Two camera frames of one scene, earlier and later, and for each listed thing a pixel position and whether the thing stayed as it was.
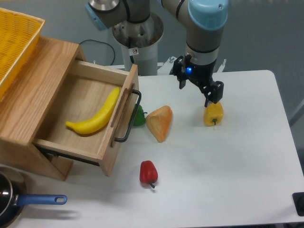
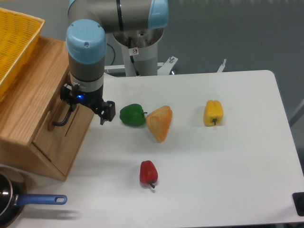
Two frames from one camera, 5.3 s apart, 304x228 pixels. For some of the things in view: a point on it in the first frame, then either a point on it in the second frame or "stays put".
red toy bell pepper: [148, 173] stays put
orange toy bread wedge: [159, 122] stays put
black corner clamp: [298, 201] stays put
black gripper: [201, 74] -> [71, 94]
